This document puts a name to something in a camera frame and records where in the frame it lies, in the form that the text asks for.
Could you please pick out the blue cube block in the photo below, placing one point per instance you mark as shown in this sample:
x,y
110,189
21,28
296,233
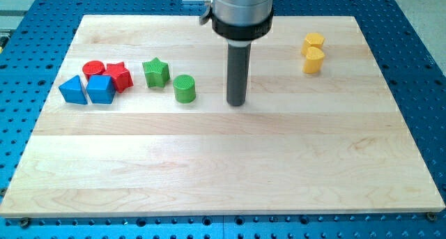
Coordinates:
x,y
100,89

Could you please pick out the red star block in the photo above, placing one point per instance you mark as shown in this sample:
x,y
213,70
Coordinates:
x,y
120,75

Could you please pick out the red cylinder block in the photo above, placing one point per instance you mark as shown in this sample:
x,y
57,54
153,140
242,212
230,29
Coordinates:
x,y
91,68

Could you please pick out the light wooden board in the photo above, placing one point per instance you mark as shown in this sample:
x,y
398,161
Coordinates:
x,y
329,142

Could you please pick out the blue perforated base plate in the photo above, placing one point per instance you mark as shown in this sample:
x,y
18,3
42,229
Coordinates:
x,y
35,52

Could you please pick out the blue triangle block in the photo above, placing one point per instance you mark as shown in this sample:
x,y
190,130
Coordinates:
x,y
73,91

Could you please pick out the yellow heart block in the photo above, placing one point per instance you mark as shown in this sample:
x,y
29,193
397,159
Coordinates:
x,y
313,60

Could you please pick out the green cylinder block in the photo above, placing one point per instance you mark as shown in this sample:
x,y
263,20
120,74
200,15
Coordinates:
x,y
184,88

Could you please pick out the green star block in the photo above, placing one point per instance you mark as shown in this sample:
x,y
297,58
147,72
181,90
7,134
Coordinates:
x,y
156,73

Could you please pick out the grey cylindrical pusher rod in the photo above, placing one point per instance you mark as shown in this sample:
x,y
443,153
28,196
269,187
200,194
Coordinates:
x,y
237,71

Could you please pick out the yellow hexagon block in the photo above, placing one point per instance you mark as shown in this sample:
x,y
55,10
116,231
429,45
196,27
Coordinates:
x,y
313,39

